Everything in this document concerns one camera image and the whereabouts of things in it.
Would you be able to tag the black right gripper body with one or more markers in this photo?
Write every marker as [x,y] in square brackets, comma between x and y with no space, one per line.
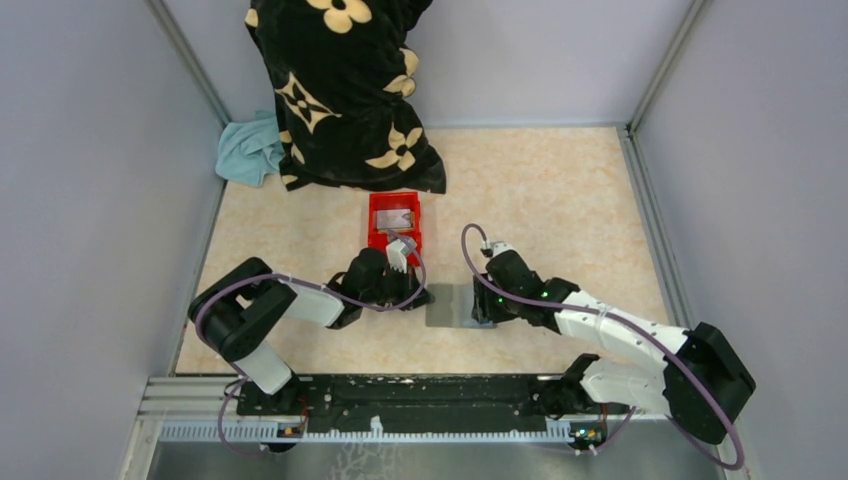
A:
[493,307]

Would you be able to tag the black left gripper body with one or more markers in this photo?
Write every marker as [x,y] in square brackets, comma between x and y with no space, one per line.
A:
[395,287]

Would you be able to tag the grey card holder wallet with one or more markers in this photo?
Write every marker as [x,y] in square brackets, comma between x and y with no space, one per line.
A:
[453,307]

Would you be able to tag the red plastic bin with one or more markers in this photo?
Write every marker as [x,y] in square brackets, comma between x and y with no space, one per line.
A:
[376,241]

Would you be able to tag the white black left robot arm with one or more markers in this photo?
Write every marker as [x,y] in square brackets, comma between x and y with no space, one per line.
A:
[235,315]

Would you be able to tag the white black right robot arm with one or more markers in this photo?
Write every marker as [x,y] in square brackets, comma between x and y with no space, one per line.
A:
[681,373]

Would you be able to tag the silver credit card in bin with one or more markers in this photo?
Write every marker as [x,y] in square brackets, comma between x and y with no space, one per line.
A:
[399,220]

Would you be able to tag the light blue cloth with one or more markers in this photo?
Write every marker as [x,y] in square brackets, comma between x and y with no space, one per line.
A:
[249,151]

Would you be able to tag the black floral blanket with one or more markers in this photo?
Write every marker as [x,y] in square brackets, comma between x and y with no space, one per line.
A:
[342,73]

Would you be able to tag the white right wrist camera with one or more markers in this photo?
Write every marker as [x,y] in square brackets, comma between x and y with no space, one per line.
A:
[491,249]

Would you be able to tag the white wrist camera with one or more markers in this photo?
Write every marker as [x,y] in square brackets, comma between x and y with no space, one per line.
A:
[397,251]
[491,249]

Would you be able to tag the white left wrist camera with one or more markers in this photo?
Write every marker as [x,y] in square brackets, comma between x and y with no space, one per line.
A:
[397,251]

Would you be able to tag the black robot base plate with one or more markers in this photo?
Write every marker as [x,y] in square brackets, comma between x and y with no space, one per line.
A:
[424,404]

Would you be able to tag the grey slotted cable duct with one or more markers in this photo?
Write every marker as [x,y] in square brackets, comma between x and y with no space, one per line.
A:
[269,430]

